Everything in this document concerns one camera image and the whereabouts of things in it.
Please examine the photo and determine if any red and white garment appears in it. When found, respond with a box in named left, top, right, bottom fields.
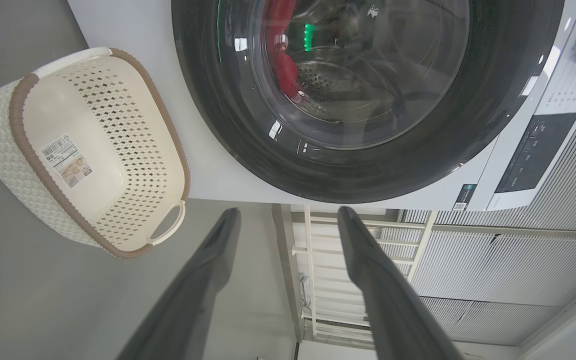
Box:
left=264, top=0, right=305, bottom=103

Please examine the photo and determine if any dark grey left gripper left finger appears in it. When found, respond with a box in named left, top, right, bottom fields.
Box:
left=116, top=207, right=242, bottom=360

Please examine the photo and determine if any black washing machine display panel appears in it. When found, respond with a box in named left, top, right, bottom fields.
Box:
left=495, top=112, right=576, bottom=194

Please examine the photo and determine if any cream perforated laundry basket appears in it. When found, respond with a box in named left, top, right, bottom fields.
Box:
left=0, top=47, right=191, bottom=260

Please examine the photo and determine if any white metal shelf rack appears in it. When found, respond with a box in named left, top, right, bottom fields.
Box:
left=288, top=204, right=436, bottom=346

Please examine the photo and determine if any stainless steel washing machine drum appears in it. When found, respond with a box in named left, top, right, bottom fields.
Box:
left=263, top=0, right=469, bottom=150

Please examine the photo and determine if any white barcode product label sticker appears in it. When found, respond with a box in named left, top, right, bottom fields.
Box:
left=39, top=133, right=94, bottom=190

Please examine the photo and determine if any white front-load washing machine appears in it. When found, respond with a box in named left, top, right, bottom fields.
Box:
left=66, top=0, right=576, bottom=212

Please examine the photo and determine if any black round glass washer door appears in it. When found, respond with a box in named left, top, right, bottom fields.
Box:
left=171, top=0, right=566, bottom=204

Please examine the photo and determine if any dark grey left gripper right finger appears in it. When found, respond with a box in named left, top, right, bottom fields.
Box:
left=337, top=206, right=465, bottom=360

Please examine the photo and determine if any dark QR code sticker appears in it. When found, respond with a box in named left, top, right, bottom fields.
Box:
left=452, top=184, right=477, bottom=211

